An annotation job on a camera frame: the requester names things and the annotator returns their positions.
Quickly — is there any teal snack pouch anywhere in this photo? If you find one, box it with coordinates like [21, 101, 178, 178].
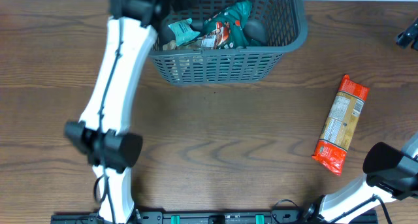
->
[169, 18, 200, 46]

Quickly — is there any beige brown paper bag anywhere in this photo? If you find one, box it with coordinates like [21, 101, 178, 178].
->
[163, 35, 216, 51]

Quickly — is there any green Nescafe coffee bag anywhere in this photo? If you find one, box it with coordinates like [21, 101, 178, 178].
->
[201, 0, 262, 50]

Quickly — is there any green lidded jar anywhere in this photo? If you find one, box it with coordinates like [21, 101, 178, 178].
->
[244, 20, 267, 46]

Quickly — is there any orange biscuit packet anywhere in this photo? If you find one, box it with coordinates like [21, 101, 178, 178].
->
[312, 74, 370, 176]

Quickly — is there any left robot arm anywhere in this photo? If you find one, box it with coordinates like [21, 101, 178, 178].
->
[64, 0, 198, 223]

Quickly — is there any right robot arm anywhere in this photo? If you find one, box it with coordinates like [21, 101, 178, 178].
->
[304, 135, 417, 223]

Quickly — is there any grey plastic laundry basket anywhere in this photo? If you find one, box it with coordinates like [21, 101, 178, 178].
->
[149, 0, 308, 86]

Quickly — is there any left black cable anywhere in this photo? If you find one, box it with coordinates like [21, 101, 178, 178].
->
[93, 14, 125, 224]

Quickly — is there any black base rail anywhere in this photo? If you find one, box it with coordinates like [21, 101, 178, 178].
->
[50, 209, 379, 224]

